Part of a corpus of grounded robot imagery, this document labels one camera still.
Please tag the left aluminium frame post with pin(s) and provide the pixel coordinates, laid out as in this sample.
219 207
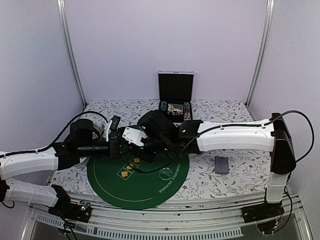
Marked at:
62 13

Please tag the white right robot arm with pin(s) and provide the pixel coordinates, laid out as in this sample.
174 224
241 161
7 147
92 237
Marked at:
197 136

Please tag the short green chip row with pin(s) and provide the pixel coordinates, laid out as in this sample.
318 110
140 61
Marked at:
163 106

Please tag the red dice row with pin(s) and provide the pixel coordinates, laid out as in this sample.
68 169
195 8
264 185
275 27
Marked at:
175 113

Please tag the clear dealer button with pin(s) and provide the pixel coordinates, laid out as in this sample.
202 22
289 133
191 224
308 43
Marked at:
165 174

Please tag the long mixed chip row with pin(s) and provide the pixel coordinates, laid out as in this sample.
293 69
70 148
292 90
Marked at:
187 113

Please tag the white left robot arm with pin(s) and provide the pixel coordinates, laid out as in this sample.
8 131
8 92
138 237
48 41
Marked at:
84 141

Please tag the front aluminium rail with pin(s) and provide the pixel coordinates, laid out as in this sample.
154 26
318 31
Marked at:
203 219

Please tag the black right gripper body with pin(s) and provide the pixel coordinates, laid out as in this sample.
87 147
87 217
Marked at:
159 147

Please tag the green round poker mat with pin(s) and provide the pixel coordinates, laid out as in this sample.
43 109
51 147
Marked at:
130 183

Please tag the aluminium poker chip case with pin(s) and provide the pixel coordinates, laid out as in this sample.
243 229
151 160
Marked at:
175 87

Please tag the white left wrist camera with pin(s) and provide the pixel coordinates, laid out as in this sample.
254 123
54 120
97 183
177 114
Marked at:
111 127

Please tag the right aluminium frame post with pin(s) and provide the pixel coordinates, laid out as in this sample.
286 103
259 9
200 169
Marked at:
270 4

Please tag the aluminium frame post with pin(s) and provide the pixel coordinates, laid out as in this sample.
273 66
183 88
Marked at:
62 13
270 4

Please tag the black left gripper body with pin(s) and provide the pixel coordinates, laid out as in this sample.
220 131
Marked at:
113 142

